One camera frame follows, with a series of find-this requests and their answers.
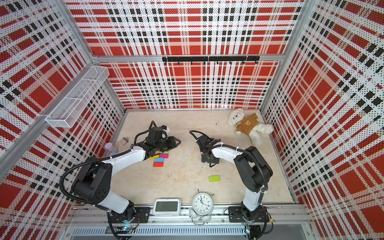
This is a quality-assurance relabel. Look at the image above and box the white teddy bear brown shirt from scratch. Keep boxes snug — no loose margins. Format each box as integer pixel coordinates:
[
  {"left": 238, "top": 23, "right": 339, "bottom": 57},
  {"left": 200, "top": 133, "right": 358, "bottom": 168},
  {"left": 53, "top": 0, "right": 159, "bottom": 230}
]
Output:
[{"left": 228, "top": 109, "right": 274, "bottom": 146}]

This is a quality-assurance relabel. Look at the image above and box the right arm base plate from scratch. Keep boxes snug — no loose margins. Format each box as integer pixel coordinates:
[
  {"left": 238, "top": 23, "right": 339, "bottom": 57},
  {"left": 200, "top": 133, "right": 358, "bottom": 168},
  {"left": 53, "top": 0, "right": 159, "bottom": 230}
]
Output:
[{"left": 228, "top": 205, "right": 270, "bottom": 223}]

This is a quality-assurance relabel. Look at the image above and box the green block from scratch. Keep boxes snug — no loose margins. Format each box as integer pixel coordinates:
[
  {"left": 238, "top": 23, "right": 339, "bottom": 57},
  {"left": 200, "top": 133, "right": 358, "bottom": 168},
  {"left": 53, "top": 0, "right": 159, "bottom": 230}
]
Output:
[{"left": 209, "top": 175, "right": 221, "bottom": 183}]

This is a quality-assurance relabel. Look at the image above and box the white digital display device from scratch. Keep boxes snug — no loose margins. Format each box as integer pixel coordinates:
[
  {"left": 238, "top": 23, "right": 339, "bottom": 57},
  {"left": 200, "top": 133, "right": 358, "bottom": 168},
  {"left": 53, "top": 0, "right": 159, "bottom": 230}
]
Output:
[{"left": 153, "top": 198, "right": 181, "bottom": 217}]

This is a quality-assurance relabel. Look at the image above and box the white wire mesh basket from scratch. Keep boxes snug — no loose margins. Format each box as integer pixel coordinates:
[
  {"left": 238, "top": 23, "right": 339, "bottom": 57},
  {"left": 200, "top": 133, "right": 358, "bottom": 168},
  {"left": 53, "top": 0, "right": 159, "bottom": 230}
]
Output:
[{"left": 46, "top": 66, "right": 109, "bottom": 129}]

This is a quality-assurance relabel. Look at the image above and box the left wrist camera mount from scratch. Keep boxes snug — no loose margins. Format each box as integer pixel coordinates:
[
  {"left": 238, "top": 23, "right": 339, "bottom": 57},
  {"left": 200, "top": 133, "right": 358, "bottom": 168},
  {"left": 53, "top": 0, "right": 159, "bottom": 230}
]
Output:
[{"left": 161, "top": 125, "right": 170, "bottom": 134}]

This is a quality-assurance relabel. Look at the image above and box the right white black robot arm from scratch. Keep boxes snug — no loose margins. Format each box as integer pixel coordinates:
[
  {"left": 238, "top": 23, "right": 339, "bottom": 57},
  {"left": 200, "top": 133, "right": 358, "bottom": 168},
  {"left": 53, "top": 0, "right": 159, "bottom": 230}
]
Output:
[{"left": 196, "top": 135, "right": 273, "bottom": 222}]

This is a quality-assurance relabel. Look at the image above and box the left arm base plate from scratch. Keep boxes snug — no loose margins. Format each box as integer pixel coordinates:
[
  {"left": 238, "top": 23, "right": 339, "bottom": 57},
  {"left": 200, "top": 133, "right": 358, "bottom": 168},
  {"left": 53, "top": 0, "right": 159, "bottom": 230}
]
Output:
[{"left": 108, "top": 206, "right": 151, "bottom": 224}]

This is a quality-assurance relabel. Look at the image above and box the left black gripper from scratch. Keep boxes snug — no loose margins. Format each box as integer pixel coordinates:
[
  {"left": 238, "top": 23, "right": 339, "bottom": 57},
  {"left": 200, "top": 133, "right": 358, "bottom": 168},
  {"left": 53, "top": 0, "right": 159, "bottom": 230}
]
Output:
[{"left": 154, "top": 135, "right": 181, "bottom": 152}]

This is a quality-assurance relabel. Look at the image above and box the magenta block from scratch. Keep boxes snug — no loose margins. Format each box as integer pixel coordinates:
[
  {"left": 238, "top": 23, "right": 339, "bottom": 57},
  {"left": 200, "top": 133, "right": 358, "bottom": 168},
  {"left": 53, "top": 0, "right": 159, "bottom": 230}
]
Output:
[{"left": 159, "top": 154, "right": 169, "bottom": 159}]

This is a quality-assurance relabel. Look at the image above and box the red block front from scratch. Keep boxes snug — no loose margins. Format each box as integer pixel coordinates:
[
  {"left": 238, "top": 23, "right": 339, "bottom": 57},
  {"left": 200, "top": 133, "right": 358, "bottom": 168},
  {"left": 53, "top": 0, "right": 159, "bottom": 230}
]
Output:
[{"left": 153, "top": 162, "right": 164, "bottom": 168}]

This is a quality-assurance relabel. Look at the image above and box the black hook rail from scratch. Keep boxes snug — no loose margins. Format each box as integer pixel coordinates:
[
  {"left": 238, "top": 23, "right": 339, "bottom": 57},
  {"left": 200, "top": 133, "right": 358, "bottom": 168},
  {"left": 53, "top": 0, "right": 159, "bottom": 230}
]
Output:
[{"left": 162, "top": 56, "right": 261, "bottom": 64}]

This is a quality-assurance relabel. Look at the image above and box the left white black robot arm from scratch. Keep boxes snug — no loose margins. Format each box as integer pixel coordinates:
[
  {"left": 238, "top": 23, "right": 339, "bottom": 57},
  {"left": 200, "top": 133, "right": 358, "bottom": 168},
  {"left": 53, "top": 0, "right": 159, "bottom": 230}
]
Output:
[{"left": 59, "top": 122, "right": 181, "bottom": 222}]

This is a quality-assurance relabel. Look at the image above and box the white analog alarm clock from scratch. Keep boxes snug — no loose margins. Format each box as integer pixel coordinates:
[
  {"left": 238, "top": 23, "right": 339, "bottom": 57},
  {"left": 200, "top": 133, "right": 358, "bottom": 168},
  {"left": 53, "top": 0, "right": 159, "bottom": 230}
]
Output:
[{"left": 190, "top": 190, "right": 214, "bottom": 227}]

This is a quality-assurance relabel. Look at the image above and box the small brown white object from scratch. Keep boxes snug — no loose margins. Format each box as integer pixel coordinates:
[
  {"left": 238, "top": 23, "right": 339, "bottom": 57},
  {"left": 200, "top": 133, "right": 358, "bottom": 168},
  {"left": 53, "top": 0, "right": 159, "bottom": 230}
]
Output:
[{"left": 119, "top": 138, "right": 129, "bottom": 146}]

